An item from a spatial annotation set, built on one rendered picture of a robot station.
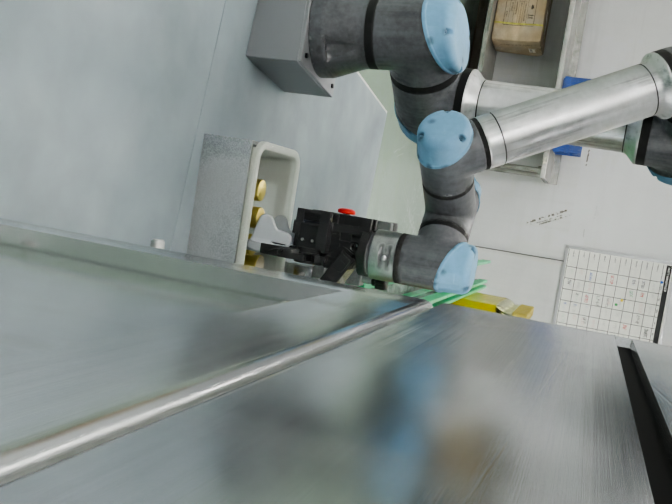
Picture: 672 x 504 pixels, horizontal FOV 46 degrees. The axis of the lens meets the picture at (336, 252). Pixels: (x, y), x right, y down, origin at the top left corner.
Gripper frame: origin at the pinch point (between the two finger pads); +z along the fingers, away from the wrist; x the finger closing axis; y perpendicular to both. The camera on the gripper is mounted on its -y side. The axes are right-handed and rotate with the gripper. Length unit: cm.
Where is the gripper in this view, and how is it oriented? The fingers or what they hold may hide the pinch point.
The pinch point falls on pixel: (248, 244)
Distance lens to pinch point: 125.8
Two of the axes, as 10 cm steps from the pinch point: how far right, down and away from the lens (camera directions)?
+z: -9.4, -1.7, 3.0
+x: -3.1, 0.1, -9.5
